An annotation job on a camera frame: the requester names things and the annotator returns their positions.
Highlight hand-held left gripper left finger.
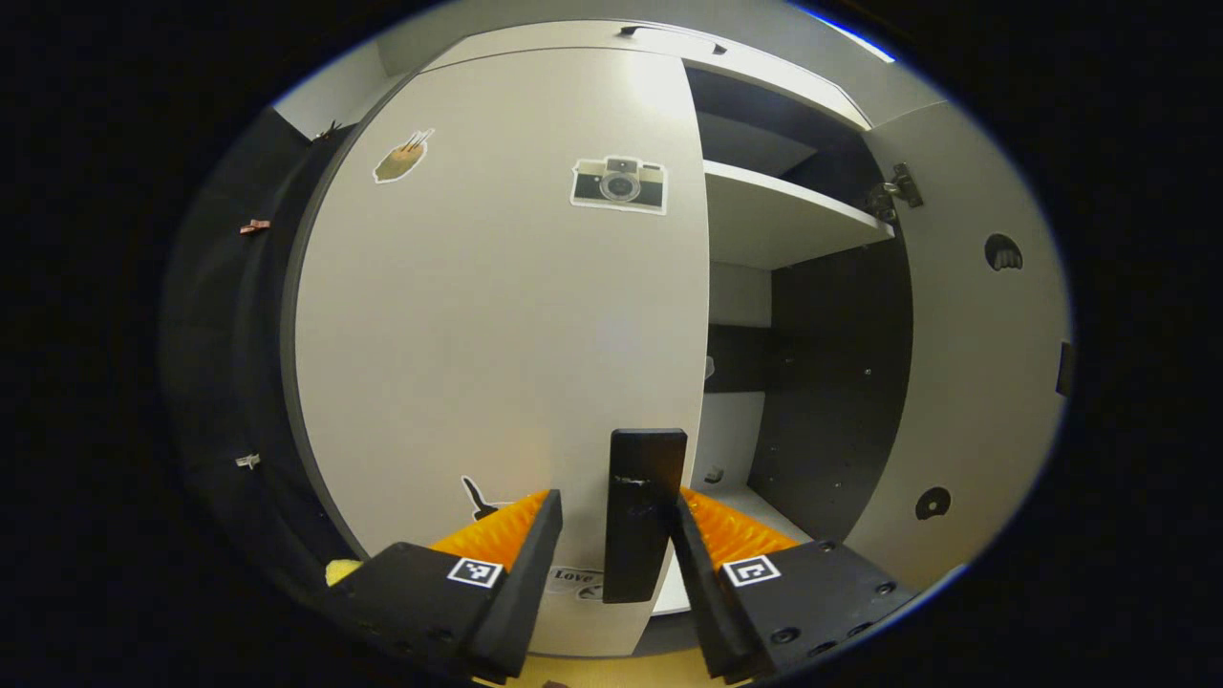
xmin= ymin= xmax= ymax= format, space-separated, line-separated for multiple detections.
xmin=325 ymin=488 xmax=566 ymax=685

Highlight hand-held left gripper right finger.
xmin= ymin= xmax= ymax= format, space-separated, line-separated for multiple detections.
xmin=668 ymin=486 xmax=924 ymax=686

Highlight beige cabinet door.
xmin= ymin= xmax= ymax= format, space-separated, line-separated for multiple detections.
xmin=845 ymin=99 xmax=1073 ymax=594
xmin=293 ymin=48 xmax=714 ymax=659

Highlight beige double-door shoe cabinet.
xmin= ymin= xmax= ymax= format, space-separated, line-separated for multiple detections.
xmin=281 ymin=19 xmax=1074 ymax=661

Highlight metal door hinge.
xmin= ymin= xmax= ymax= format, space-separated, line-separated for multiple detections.
xmin=864 ymin=161 xmax=926 ymax=224

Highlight beige cabinet drawer front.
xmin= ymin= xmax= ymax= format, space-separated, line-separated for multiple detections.
xmin=420 ymin=20 xmax=876 ymax=133

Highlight black backdrop cloth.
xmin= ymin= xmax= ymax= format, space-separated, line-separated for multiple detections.
xmin=161 ymin=108 xmax=370 ymax=614

